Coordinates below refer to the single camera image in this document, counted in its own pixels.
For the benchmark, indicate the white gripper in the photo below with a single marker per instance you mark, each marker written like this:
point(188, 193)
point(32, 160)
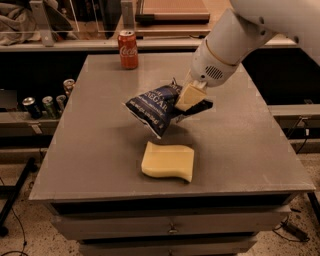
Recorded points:
point(209, 67)

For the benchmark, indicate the blue chip bag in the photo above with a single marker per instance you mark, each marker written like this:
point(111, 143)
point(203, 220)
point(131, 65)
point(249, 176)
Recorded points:
point(156, 108)

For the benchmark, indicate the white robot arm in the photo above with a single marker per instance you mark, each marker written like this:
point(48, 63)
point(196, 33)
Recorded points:
point(246, 26)

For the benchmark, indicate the yellow sponge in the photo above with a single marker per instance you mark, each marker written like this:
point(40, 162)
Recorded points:
point(168, 161)

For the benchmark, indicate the red Coca-Cola can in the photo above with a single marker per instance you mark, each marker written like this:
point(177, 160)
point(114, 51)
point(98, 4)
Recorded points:
point(128, 49)

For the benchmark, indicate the grey drawer cabinet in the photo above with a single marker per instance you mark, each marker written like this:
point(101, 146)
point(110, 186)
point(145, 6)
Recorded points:
point(206, 187)

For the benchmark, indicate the orange drink can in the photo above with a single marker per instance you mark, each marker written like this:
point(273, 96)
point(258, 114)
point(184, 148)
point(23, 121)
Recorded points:
point(69, 85)

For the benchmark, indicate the silver drink can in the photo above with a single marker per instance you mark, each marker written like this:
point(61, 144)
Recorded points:
point(61, 101)

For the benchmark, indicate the green drink can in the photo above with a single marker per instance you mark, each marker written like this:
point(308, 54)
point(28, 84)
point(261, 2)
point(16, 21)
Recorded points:
point(50, 107)

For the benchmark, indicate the dark blue drink can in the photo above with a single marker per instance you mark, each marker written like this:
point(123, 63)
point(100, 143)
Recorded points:
point(32, 107)

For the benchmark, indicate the black power adapter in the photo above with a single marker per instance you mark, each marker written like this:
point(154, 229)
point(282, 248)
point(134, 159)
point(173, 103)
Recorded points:
point(295, 231)

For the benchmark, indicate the black stand leg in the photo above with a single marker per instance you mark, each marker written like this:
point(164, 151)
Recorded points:
point(10, 193)

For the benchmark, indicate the grey cloth pile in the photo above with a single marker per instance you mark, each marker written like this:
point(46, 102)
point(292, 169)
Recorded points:
point(18, 25)

